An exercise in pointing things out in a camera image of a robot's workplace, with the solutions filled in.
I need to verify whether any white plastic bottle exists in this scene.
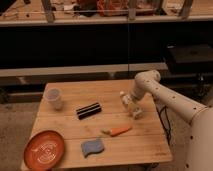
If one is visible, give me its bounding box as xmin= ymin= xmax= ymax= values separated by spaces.
xmin=120 ymin=91 xmax=142 ymax=119

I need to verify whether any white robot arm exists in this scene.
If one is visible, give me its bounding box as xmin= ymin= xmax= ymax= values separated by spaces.
xmin=128 ymin=70 xmax=213 ymax=171

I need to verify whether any orange ceramic bowl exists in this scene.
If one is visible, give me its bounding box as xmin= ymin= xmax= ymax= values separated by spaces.
xmin=24 ymin=130 xmax=65 ymax=171

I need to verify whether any orange toy carrot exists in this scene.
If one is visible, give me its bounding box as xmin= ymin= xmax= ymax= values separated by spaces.
xmin=102 ymin=125 xmax=132 ymax=137

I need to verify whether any wooden table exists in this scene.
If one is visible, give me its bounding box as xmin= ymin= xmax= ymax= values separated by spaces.
xmin=32 ymin=80 xmax=172 ymax=169

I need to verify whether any black striped box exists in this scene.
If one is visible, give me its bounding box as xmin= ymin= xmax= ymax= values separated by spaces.
xmin=76 ymin=103 xmax=102 ymax=120

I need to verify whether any blue sponge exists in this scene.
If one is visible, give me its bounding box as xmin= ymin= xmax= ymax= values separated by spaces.
xmin=81 ymin=138 xmax=105 ymax=158

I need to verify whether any black box right background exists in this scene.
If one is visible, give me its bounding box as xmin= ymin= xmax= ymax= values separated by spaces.
xmin=165 ymin=44 xmax=213 ymax=74

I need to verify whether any translucent plastic cup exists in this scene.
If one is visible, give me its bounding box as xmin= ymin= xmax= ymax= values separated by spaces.
xmin=44 ymin=88 xmax=63 ymax=110

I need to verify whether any black cable on floor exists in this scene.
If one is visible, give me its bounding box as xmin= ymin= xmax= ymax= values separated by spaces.
xmin=156 ymin=103 xmax=173 ymax=146

